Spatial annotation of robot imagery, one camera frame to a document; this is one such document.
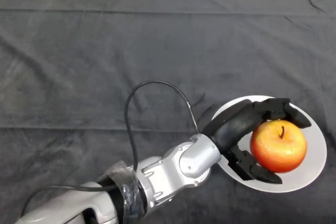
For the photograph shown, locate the red yellow apple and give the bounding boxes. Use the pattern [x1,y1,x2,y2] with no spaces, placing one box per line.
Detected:
[249,119,308,174]

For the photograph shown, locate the white round plate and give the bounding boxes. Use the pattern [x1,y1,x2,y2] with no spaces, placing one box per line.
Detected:
[209,95,328,194]

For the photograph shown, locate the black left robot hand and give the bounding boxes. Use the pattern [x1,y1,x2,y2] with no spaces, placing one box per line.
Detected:
[201,98,312,185]

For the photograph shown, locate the black cloth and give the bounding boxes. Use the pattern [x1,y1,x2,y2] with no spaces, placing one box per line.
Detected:
[0,0,336,224]

